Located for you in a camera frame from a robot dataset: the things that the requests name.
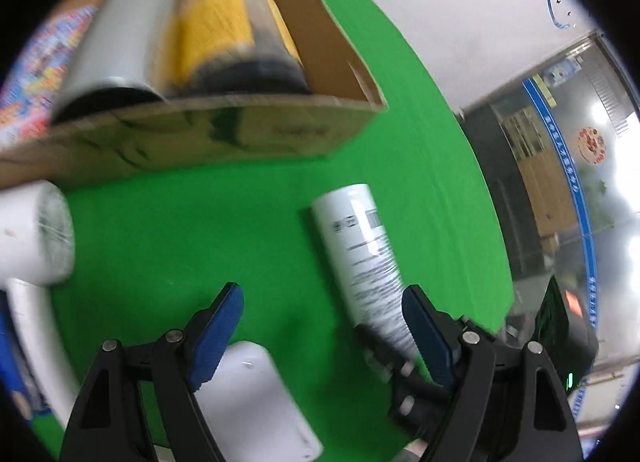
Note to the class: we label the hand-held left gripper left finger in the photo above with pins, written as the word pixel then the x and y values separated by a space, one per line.
pixel 215 337

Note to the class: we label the stainless steel cup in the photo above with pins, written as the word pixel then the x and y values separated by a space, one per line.
pixel 120 32

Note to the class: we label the white spray can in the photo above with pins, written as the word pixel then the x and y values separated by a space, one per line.
pixel 360 242

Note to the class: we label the white plastic device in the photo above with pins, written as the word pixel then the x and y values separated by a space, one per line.
pixel 250 392

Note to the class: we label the green felt table cover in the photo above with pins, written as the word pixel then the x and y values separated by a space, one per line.
pixel 440 167

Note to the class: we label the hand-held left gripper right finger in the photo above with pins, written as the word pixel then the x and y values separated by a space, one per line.
pixel 430 342

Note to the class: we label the white hair dryer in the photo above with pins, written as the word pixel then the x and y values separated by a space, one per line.
pixel 25 232

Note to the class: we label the shallow cardboard box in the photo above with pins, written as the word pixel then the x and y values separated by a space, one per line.
pixel 200 137

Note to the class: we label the colourful board game box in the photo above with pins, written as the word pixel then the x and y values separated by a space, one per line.
pixel 35 62

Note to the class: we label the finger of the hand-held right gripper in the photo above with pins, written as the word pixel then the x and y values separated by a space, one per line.
pixel 385 349
pixel 415 407

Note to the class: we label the blue printed packet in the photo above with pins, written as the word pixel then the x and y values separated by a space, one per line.
pixel 12 372

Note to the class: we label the yellow label black can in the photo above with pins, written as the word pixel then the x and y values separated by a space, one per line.
pixel 215 27

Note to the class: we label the glass door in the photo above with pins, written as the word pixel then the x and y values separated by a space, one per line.
pixel 550 167

